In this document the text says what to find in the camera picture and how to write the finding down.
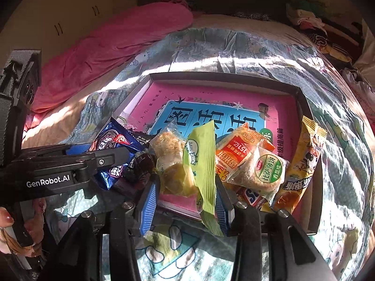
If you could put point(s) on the cartoon print blanket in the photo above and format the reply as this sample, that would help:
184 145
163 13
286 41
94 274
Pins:
348 164

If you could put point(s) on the pink blue book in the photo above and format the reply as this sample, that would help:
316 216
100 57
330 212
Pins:
157 103

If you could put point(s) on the green snack packet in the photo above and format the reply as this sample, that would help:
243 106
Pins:
199 155

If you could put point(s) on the clear pastry snack packet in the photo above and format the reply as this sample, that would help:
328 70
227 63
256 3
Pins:
168 146

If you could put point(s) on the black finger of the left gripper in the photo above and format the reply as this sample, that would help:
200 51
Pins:
109 163

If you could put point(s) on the pile of clothes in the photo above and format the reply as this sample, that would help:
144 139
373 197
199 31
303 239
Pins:
337 35

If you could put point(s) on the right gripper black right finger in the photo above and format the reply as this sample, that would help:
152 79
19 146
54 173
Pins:
225 208

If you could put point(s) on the white pink clothes bag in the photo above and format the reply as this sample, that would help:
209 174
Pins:
360 88

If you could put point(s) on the beige curtain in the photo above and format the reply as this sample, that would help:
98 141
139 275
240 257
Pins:
366 62

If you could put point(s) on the cream wardrobe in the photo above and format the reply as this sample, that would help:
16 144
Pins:
51 26

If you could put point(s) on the round cracker packet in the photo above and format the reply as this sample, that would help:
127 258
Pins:
263 173

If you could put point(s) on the small dark red candy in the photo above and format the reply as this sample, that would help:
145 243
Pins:
141 168

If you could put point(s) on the yellow clear pastry packet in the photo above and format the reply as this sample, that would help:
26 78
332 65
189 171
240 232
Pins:
178 179

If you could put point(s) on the black snack packet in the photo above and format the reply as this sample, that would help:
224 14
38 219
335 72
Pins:
142 137

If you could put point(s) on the blue oreo packet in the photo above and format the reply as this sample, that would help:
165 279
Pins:
115 135

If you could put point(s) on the orange cake snack packet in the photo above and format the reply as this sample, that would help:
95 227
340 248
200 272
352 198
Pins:
235 148

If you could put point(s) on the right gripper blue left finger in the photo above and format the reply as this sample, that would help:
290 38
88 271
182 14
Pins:
147 205

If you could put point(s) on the pink quilt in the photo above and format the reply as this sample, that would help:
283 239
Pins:
115 42

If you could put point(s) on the brown snickers bar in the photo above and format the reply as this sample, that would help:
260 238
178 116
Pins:
249 197

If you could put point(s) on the yellow long snack bar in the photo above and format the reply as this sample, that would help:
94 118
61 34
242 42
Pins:
301 170

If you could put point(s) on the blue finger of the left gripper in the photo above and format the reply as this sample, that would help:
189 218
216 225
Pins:
77 149

